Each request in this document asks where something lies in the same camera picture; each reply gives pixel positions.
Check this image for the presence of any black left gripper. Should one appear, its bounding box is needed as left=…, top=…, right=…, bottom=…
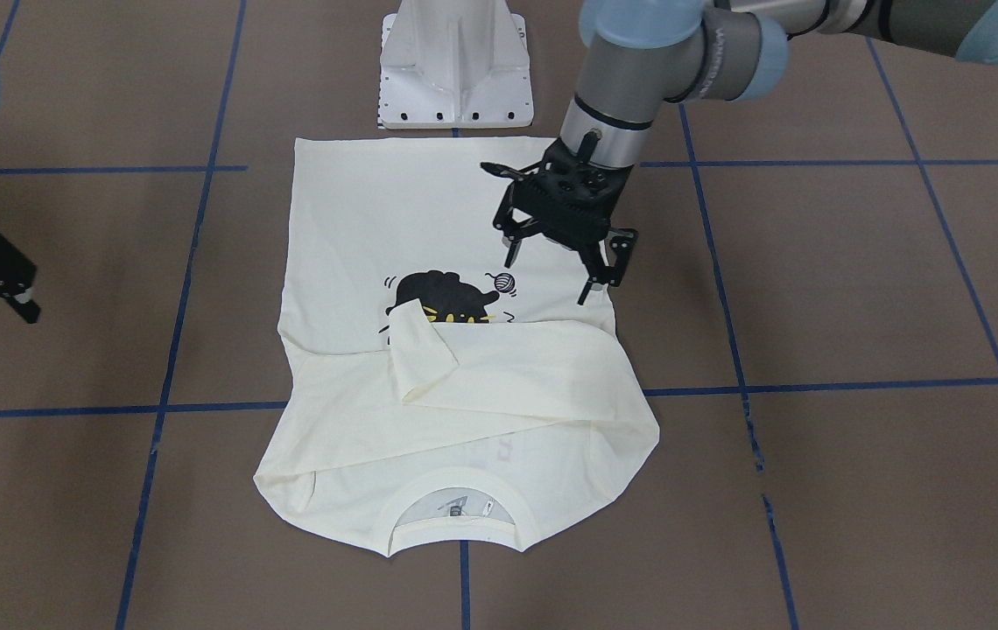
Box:
left=480, top=138, right=639, bottom=305

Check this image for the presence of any cream long-sleeve cat shirt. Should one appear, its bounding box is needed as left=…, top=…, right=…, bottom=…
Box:
left=252, top=136, right=660, bottom=556

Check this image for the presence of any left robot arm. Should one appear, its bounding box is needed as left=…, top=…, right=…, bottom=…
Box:
left=482, top=1, right=998, bottom=304

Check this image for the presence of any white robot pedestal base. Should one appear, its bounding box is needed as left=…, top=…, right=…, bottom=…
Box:
left=376, top=1, right=535, bottom=130

